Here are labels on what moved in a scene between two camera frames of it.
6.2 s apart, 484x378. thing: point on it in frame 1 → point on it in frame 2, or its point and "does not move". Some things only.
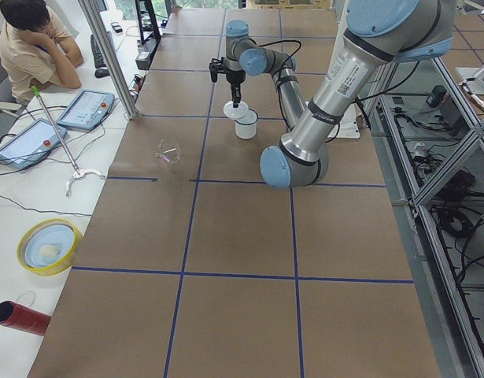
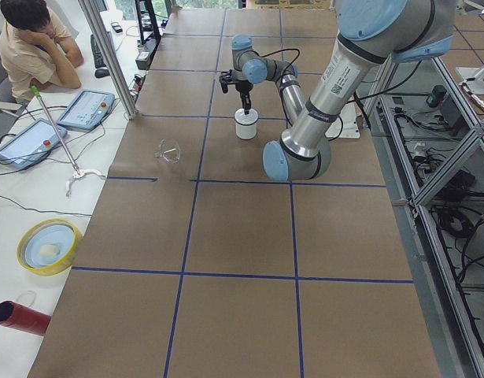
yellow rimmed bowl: [49, 246] does not move
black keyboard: [98, 60] does not move
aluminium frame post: [93, 15] does not move
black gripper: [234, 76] → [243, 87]
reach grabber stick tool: [75, 173] does not move
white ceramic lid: [235, 113] → [241, 117]
